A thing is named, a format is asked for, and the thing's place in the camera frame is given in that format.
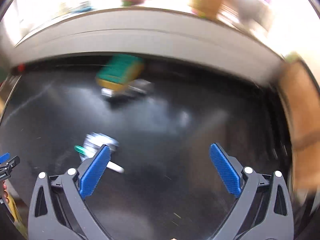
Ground person's left hand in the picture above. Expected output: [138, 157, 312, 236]
[1, 182, 9, 203]

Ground green white toothbrush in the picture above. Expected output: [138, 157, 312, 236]
[74, 145, 125, 173]

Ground silver pill blister pack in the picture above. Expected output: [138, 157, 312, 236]
[101, 79, 153, 102]

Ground green yellow sponge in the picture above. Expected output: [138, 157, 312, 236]
[96, 54, 144, 92]

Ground wooden chair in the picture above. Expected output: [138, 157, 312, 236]
[278, 59, 319, 203]

